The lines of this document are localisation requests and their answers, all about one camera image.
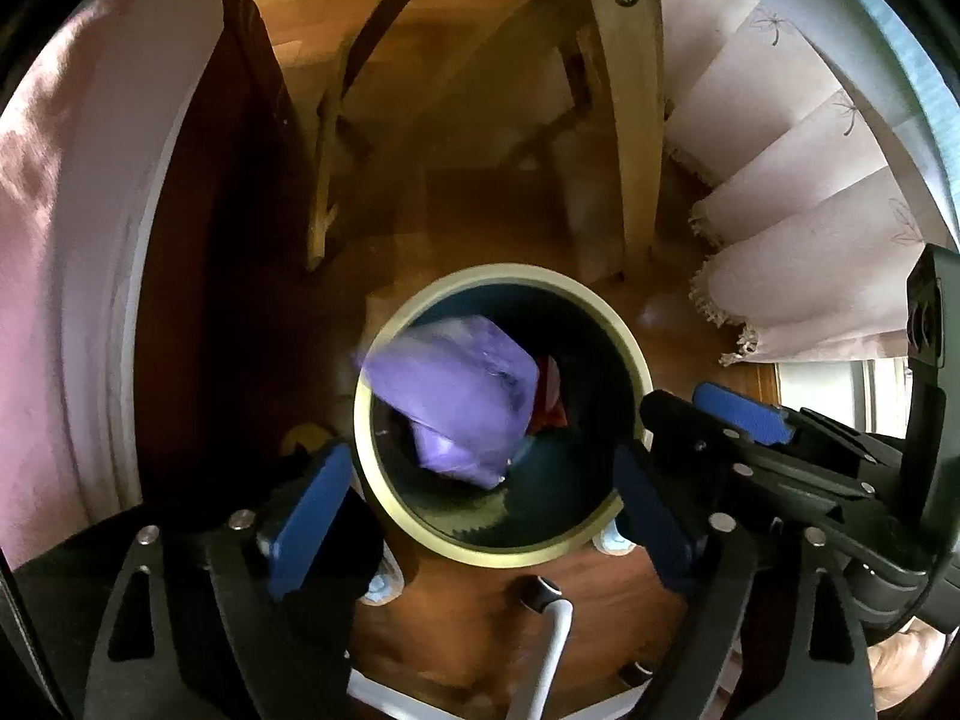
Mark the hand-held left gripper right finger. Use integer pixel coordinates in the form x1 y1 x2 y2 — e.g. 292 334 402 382
613 447 877 720

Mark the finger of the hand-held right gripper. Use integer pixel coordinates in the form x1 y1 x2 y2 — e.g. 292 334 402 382
640 390 893 541
694 382 901 496

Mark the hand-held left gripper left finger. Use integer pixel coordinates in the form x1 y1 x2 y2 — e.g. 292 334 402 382
82 442 355 720

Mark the blue bin with cream rim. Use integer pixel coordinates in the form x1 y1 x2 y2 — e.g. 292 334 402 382
352 264 653 567

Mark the red box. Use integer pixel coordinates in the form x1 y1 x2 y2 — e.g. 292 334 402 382
535 356 569 430

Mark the purple plastic bag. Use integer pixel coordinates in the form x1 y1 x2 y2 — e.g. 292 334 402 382
360 317 541 492

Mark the person's right hand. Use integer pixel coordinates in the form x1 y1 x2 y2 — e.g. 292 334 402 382
870 630 947 713

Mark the floral curtain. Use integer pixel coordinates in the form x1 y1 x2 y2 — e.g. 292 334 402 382
660 0 953 368

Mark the pink blanket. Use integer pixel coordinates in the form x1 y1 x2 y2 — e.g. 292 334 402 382
0 0 226 571

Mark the white cable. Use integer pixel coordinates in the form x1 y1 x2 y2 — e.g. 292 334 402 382
510 576 575 720

